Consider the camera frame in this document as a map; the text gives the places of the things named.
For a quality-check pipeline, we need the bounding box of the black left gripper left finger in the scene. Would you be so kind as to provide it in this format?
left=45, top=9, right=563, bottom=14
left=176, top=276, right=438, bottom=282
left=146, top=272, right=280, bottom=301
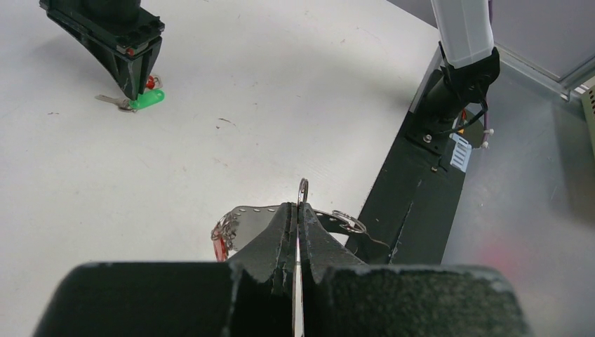
left=34, top=203, right=297, bottom=336

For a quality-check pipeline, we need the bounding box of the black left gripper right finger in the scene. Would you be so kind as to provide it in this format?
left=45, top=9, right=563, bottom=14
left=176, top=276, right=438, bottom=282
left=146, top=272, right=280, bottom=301
left=297, top=203, right=533, bottom=336

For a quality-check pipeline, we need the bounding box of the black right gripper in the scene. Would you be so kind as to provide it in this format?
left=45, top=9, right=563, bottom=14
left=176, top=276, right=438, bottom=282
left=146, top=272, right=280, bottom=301
left=39, top=0, right=165, bottom=100

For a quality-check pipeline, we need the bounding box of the green key tag with key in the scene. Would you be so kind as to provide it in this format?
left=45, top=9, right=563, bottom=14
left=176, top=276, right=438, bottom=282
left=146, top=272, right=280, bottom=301
left=95, top=89, right=166, bottom=113

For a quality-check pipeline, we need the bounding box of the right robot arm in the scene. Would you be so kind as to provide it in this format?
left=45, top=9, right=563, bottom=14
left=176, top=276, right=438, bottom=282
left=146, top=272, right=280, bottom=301
left=39, top=1, right=500, bottom=138

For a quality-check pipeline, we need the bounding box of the red key tag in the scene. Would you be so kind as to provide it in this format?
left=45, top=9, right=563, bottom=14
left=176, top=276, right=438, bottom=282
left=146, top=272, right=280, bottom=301
left=145, top=74, right=163, bottom=91

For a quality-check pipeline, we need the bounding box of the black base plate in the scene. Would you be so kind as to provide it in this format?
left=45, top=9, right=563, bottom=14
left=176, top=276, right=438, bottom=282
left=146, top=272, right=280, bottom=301
left=346, top=70, right=475, bottom=266

